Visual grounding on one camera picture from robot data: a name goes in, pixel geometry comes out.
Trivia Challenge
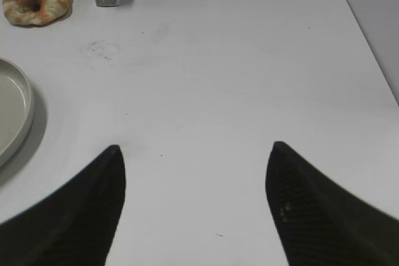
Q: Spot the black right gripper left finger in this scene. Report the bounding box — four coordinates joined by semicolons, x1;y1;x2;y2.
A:
1;145;126;265

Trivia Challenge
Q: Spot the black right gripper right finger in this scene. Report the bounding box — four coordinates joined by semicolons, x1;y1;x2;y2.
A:
265;141;398;265

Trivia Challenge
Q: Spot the beige round plate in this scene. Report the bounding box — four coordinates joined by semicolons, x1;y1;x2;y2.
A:
1;58;35;164

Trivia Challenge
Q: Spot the orange swirled bagel bread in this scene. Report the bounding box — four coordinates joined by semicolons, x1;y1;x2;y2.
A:
2;0;70;26

